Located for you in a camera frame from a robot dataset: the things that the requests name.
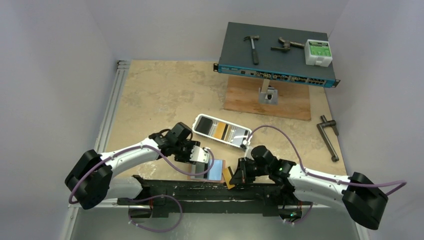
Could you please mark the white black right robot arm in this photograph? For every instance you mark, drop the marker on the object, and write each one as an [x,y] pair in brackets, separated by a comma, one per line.
[357,195]

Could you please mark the blue network switch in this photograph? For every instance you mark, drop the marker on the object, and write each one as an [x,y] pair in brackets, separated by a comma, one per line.
[290,67]

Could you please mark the grey metal stand bracket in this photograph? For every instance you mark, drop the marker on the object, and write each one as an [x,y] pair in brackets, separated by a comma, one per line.
[267,94]

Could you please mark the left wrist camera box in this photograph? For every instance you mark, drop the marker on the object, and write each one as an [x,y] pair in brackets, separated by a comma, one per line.
[199,155]

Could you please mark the plywood board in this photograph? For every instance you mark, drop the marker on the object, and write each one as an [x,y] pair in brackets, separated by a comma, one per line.
[293,99]

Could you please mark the gold magnetic stripe card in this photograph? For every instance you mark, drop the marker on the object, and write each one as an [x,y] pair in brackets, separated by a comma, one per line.
[223,131]

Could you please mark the metal crank handle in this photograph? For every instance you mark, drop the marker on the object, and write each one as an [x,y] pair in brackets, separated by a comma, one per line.
[321,128]

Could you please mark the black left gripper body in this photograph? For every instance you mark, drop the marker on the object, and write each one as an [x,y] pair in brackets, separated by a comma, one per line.
[181,147]

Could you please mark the white green electrical box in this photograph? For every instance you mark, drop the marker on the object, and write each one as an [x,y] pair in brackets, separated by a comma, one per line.
[318,53]

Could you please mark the white plastic basket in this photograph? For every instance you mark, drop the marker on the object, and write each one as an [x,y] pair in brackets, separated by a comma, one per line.
[212,130]

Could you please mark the small hammer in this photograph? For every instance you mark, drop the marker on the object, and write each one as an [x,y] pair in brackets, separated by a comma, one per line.
[254,53]

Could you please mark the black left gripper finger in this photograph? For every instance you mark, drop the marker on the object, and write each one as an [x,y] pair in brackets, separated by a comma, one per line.
[199,167]
[184,157]

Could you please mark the aluminium frame rails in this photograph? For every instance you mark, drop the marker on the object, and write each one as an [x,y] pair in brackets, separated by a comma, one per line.
[149,95]

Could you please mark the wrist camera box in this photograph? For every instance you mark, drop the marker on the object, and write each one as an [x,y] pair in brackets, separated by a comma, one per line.
[247,149]
[199,155]

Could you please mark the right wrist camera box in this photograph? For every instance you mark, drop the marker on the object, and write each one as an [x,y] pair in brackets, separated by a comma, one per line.
[247,149]

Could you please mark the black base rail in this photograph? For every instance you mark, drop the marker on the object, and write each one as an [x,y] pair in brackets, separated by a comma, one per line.
[163,197]

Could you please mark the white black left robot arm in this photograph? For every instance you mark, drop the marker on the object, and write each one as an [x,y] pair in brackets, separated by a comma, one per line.
[92,179]

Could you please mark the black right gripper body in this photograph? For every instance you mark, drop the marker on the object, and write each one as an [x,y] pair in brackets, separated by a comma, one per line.
[244,170]

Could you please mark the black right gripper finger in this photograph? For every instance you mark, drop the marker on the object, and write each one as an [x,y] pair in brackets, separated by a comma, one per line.
[250,171]
[240,174]

